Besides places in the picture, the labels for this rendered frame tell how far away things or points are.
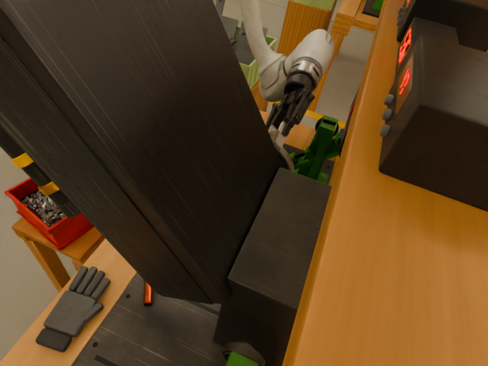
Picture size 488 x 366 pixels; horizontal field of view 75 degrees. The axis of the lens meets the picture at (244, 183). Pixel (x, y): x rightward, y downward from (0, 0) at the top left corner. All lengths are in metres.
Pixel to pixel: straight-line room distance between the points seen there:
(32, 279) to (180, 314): 1.31
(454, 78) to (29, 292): 1.99
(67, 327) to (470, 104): 0.84
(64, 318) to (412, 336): 0.78
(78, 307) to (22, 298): 1.16
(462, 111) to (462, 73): 0.07
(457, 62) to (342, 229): 0.21
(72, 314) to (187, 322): 0.27
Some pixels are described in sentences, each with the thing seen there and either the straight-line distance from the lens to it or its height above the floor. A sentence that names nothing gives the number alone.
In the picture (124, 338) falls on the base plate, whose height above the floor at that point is 0.90.
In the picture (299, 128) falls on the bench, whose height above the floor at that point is 0.88.
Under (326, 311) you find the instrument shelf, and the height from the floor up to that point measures 1.54.
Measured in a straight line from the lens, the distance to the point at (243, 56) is 1.91.
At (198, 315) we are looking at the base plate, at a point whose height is 0.90.
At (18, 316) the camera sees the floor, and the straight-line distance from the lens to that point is 2.02.
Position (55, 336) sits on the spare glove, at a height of 0.92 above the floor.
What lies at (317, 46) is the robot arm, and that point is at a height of 1.36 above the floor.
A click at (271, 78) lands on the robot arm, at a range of 1.08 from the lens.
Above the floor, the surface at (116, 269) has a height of 0.90.
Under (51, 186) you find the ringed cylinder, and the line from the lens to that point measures 0.57.
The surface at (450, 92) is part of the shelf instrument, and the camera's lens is 0.32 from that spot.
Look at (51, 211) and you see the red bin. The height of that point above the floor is 0.87.
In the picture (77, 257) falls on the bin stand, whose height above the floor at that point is 0.80.
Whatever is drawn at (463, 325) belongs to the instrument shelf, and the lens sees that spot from 0.27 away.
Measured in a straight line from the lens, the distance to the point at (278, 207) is 0.65.
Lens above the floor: 1.73
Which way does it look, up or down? 47 degrees down
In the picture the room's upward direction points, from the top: 12 degrees clockwise
